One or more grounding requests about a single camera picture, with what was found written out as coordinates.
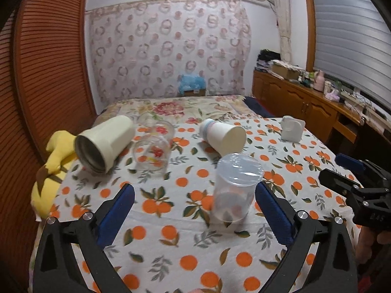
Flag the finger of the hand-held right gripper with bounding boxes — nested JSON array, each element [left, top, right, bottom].
[[335, 154, 371, 173], [319, 168, 363, 197]]

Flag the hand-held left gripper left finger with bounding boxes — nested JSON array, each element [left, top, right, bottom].
[[33, 183, 136, 293]]

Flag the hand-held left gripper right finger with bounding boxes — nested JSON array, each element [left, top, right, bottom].
[[255, 182, 358, 293]]

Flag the translucent plastic cup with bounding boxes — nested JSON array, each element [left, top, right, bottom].
[[212, 153, 265, 224]]

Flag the clear glass cup flower print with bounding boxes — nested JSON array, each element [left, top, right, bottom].
[[132, 120, 175, 175]]

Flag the cream insulated tumbler cup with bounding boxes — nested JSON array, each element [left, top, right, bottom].
[[75, 115, 136, 175]]

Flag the white paper cup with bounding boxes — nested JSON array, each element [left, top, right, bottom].
[[199, 118, 247, 157]]

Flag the person's right hand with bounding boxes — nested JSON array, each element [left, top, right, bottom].
[[357, 226, 391, 264]]

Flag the small white square container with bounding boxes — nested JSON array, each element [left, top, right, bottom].
[[280, 115, 306, 143]]

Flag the yellow plush toy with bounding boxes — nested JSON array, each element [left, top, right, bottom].
[[31, 130, 79, 218]]

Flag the orange fruit print cloth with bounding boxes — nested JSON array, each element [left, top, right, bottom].
[[28, 115, 365, 293]]

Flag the wooden cabinet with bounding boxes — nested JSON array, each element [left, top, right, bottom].
[[252, 70, 369, 145]]

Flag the pink bottle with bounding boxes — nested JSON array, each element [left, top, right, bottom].
[[314, 70, 326, 92]]

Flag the dark blue bed sheet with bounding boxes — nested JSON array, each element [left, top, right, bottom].
[[244, 96, 277, 118]]

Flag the flat cardboard box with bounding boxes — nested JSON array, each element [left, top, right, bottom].
[[270, 61, 306, 80]]

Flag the floral blanket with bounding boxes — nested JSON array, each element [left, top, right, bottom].
[[100, 94, 261, 126]]

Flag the grey window blind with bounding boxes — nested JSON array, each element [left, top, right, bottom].
[[312, 0, 391, 112]]

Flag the pile of dark clothes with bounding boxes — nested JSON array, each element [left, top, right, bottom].
[[256, 49, 283, 72]]

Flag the small cardboard box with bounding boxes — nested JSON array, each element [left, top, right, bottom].
[[180, 88, 207, 97]]

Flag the blue plastic bag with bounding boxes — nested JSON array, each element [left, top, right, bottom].
[[178, 74, 207, 93]]

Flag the white wrapped pipe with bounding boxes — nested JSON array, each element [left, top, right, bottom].
[[271, 0, 294, 64]]

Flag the wooden louvered door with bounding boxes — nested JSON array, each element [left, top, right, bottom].
[[0, 0, 98, 293]]

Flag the white cables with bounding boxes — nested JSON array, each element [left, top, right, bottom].
[[344, 93, 382, 117]]

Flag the pink ring pattern curtain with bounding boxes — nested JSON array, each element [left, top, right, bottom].
[[86, 0, 252, 106]]

